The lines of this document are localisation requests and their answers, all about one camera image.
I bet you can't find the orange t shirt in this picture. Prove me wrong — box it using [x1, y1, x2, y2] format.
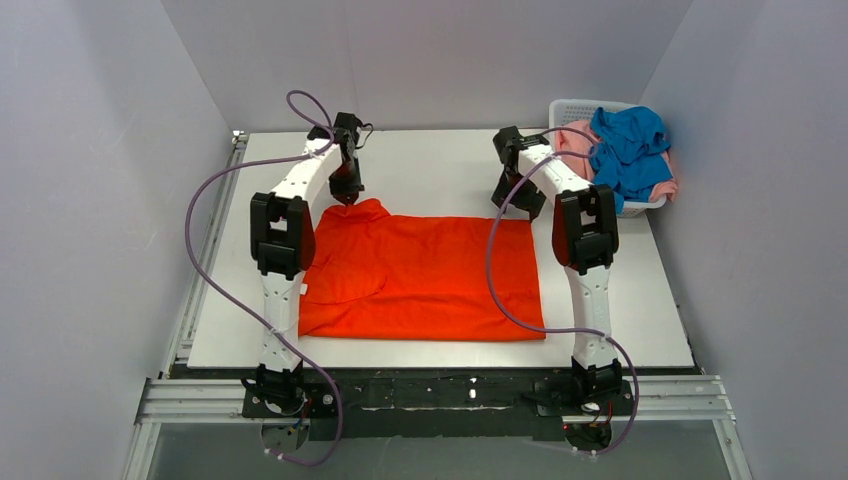
[298, 199, 546, 342]

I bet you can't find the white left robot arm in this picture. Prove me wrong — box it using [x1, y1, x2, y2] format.
[249, 133, 364, 375]

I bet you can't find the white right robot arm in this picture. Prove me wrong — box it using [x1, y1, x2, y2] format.
[485, 140, 622, 404]

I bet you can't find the pink t shirt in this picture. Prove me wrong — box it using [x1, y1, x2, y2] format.
[553, 120, 679, 203]

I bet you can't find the white plastic laundry basket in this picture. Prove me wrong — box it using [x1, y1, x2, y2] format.
[548, 99, 679, 217]

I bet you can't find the blue t shirt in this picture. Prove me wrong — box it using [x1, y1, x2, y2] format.
[589, 106, 675, 214]

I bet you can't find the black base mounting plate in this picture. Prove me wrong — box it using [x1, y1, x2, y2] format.
[240, 366, 634, 443]

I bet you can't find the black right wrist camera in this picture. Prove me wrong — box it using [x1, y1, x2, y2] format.
[493, 126, 550, 170]

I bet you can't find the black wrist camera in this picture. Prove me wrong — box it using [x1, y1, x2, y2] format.
[493, 126, 550, 170]
[306, 112, 374, 155]

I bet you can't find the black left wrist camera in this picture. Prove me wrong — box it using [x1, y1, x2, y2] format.
[306, 112, 374, 155]

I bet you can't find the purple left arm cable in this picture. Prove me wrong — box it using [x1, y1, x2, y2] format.
[184, 89, 344, 468]

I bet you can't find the aluminium frame rail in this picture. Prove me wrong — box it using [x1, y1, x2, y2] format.
[124, 130, 748, 479]

